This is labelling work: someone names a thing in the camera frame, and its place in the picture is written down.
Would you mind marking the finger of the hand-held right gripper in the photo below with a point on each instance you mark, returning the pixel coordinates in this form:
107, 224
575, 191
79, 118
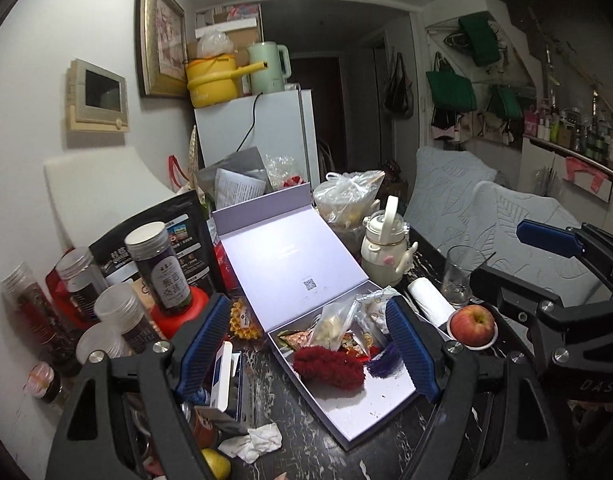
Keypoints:
511, 295
546, 239

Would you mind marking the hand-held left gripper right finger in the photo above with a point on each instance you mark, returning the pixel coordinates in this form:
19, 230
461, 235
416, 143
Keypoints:
411, 350

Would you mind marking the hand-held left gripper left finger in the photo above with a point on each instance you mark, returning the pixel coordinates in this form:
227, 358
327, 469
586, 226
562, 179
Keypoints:
201, 345

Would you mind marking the purple sachet with tassel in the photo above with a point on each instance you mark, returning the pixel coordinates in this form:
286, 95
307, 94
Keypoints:
384, 365

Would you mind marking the clear packet with red label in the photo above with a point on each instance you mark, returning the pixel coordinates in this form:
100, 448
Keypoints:
369, 310

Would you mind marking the clear zip bag white contents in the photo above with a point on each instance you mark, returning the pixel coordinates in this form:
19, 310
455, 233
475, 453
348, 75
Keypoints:
331, 325

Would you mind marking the red fuzzy pouch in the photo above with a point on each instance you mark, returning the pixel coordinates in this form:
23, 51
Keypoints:
326, 367

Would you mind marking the green brown snack packet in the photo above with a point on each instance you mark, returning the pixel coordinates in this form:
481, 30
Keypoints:
296, 340

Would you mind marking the lavender gift box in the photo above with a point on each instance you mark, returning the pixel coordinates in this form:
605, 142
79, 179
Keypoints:
286, 250

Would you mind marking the grey leaf-pattern chair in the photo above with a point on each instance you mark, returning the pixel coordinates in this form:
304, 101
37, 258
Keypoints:
516, 220
446, 185

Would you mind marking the blue white medicine box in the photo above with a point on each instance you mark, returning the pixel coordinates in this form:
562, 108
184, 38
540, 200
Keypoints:
221, 380

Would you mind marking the red container lid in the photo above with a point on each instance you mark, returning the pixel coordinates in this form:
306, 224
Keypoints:
196, 305

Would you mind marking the red apple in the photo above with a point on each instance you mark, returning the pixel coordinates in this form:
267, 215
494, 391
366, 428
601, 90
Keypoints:
471, 322

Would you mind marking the yellow snack packet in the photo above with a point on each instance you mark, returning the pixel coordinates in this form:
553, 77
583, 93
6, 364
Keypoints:
245, 320

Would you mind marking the white paper roll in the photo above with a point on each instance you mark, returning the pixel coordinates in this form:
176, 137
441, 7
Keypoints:
429, 300

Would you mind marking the glass mug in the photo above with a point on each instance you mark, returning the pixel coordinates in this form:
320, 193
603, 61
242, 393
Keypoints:
456, 275

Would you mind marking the small metal bowl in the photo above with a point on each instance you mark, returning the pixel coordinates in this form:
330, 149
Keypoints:
474, 346

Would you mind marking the jar with dark label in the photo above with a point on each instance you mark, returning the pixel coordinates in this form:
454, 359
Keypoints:
169, 285

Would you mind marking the white counter cabinet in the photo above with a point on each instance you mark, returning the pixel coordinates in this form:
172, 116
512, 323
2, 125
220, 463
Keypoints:
536, 170

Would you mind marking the pink cloth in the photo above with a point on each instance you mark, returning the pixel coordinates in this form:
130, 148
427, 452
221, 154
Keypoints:
586, 172

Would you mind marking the clear jar orange contents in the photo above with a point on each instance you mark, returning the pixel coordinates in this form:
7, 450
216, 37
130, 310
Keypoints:
101, 342

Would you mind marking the cream bottle with plush charm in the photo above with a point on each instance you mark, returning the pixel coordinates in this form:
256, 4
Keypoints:
379, 255

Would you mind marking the black printed pouch bag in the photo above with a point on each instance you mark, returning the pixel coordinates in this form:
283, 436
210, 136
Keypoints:
186, 240

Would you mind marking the row of bottles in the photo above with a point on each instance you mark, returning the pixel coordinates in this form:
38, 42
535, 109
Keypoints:
581, 135

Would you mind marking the crumpled white tissue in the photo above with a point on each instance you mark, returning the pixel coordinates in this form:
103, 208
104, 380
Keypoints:
256, 440

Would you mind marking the yellow lemon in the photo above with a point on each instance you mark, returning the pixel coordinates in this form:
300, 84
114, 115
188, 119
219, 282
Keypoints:
216, 465

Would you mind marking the tall clear jar dark contents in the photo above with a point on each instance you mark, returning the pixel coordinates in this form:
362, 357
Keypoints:
84, 285

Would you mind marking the green tote bag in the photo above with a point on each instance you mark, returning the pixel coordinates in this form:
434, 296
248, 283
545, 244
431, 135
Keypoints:
505, 104
479, 40
451, 87

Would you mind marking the printed white paper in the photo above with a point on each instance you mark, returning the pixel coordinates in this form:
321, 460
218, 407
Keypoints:
239, 189

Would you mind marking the small pink jar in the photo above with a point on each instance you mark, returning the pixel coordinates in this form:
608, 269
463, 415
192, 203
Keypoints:
44, 382

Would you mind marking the clear jar red contents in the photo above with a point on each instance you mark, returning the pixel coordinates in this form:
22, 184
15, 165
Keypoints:
36, 315

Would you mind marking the white plastic bag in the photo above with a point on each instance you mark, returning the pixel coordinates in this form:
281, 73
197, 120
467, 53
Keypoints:
341, 195

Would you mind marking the white foam board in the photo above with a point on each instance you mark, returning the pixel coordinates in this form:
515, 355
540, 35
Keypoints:
96, 195

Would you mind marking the grey plastic bag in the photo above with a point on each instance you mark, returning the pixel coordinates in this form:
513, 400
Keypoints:
241, 160

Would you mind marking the gold leaf ornament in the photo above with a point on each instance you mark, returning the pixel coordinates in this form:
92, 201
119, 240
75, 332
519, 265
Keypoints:
193, 155

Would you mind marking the clear bag red contents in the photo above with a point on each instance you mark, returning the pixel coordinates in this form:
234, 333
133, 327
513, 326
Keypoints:
286, 172

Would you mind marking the black hanging bag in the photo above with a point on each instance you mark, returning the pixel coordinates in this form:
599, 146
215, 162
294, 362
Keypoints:
398, 90

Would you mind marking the white fridge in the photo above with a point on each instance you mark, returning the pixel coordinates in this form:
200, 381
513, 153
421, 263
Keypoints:
281, 130

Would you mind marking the yellow pot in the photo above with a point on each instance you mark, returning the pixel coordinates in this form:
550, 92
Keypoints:
211, 82

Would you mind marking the pale green electric kettle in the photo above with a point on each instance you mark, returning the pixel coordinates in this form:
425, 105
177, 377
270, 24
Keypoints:
266, 70

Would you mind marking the clear plastic bag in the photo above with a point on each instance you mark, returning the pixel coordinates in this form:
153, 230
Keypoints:
215, 45

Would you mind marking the gold framed picture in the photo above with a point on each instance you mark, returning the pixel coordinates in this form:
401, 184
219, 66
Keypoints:
164, 30

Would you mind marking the cardboard box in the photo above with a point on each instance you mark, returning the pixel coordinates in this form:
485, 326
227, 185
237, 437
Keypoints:
241, 30

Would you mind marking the wall intercom panel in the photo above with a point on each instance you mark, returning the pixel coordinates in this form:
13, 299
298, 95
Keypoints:
101, 92

